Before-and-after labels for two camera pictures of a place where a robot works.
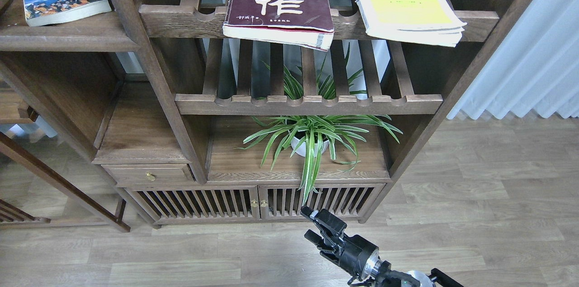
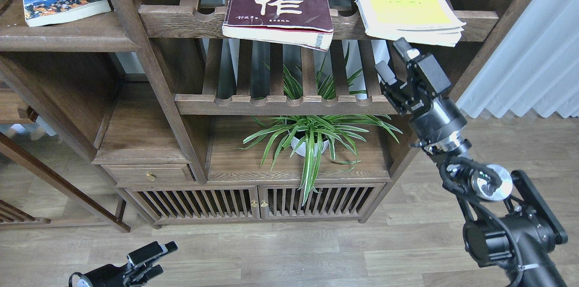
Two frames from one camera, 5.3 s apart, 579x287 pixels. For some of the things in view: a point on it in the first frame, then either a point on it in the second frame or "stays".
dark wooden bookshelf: x=203 y=129 stays
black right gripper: x=358 y=257 -> x=438 y=121
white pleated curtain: x=536 y=68 stays
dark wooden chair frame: x=13 y=216 stays
